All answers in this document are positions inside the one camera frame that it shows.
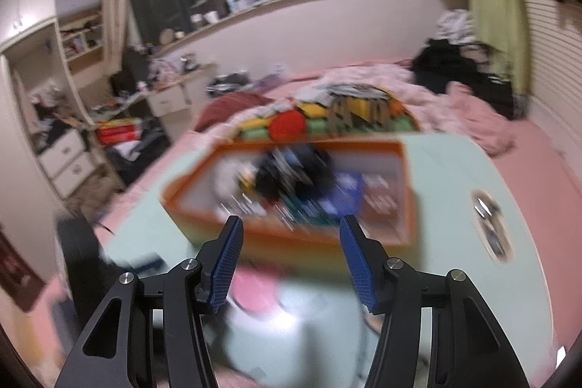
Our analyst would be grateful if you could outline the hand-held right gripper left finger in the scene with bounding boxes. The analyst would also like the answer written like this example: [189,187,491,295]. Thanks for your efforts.
[55,215,244,388]

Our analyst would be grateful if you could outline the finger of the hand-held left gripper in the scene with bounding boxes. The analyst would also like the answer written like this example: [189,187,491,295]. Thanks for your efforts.
[107,254,162,280]

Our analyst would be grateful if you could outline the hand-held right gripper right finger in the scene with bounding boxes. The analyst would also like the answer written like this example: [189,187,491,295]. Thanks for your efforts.
[339,214,530,388]

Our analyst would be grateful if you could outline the orange cardboard box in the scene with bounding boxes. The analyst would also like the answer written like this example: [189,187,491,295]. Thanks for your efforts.
[159,138,419,252]

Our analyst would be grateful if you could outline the black satin lace pouch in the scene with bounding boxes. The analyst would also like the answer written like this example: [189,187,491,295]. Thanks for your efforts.
[252,145,339,211]

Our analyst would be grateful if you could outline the mint cartoon printed desktop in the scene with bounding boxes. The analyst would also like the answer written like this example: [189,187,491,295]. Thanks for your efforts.
[95,131,544,388]

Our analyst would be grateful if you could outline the white drawer cabinet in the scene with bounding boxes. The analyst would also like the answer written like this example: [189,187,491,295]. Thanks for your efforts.
[36,129,98,200]

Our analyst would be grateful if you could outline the red carton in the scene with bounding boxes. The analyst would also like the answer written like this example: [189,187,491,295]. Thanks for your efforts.
[95,120,144,145]

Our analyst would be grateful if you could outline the silver foil wrappers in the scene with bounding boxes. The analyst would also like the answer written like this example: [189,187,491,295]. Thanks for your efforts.
[470,188,514,264]

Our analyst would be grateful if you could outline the dark red pillow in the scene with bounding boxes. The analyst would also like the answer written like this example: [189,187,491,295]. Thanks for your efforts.
[195,92,274,132]

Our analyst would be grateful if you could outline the white desk cabinet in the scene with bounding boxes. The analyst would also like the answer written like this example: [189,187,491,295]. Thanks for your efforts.
[145,63,219,134]

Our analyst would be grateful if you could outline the black white striped clothing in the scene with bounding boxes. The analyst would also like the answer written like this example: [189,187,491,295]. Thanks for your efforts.
[207,72,251,98]

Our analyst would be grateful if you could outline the pink bed sheet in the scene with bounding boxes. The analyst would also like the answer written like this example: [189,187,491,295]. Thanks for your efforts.
[291,56,582,375]

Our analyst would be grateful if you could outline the black clothes pile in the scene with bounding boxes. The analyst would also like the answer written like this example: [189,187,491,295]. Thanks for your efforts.
[411,38,517,118]

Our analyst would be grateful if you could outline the cream curtain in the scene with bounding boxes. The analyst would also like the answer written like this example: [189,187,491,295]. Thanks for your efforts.
[97,0,141,75]

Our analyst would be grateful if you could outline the white clothes pile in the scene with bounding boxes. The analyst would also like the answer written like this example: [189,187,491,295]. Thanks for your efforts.
[434,8,476,45]

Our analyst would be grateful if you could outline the white louvered closet door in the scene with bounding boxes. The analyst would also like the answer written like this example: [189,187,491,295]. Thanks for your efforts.
[495,0,582,234]

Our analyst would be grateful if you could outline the white wall shelf unit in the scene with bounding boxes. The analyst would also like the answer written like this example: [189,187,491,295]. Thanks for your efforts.
[55,0,119,75]

